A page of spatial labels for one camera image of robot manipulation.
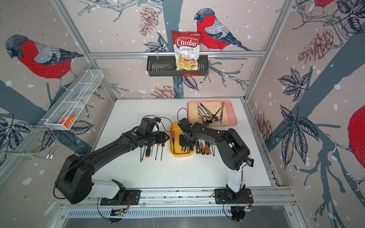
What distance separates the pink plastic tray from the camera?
1.07m

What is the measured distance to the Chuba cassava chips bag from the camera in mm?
831

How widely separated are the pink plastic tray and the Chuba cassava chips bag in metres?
0.37
